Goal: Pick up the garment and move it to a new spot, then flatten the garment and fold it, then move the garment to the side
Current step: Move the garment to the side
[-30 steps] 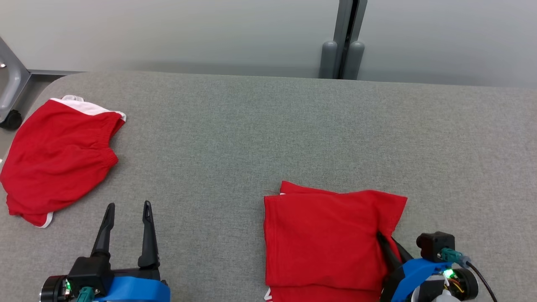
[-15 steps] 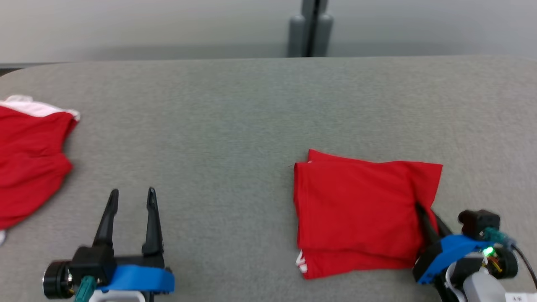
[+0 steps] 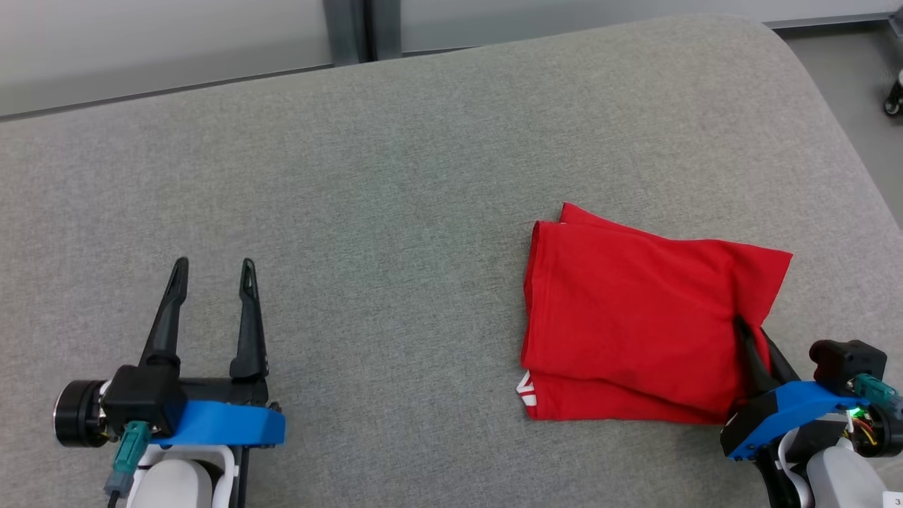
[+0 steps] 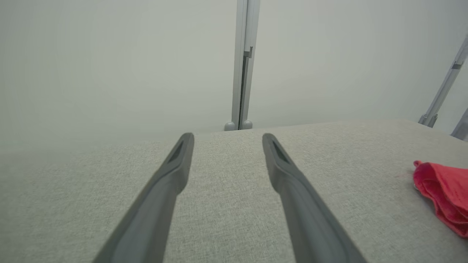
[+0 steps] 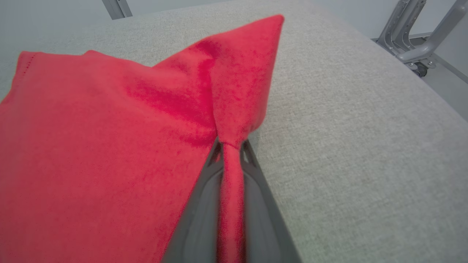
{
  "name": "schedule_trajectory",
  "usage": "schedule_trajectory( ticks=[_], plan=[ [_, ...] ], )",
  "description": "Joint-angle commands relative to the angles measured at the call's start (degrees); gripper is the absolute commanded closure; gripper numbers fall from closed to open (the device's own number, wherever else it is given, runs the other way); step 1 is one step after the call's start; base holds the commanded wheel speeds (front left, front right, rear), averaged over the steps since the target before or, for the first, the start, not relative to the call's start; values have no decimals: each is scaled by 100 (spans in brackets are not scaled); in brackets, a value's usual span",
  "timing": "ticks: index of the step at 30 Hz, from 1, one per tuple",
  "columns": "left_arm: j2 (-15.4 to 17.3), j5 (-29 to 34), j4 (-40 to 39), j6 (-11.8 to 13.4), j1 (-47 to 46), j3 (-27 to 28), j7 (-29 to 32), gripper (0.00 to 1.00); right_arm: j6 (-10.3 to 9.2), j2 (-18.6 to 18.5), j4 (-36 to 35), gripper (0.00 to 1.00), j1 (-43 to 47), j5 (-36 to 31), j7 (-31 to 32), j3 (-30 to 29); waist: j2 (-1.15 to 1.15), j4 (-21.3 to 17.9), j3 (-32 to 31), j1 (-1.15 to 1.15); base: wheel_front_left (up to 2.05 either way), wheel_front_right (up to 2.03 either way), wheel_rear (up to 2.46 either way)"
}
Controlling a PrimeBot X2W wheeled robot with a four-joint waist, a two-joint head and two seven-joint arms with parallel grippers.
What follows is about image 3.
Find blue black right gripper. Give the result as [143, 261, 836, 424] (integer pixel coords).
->
[720, 317, 903, 461]

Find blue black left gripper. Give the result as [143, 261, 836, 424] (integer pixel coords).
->
[53, 258, 286, 449]

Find red white Bulls jersey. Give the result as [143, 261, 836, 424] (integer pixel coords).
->
[521, 202, 793, 424]

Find grey fabric sofa cushion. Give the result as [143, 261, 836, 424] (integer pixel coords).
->
[0, 14, 903, 508]

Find teal plug right camera cable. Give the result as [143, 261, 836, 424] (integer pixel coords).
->
[852, 374, 903, 418]

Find teal plug camera cable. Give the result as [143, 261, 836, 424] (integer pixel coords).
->
[104, 421, 152, 508]
[852, 374, 903, 418]

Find teal plug left camera cable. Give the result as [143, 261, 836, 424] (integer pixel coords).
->
[104, 421, 152, 508]

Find grey partition post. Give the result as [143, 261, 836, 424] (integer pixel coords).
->
[323, 0, 403, 66]

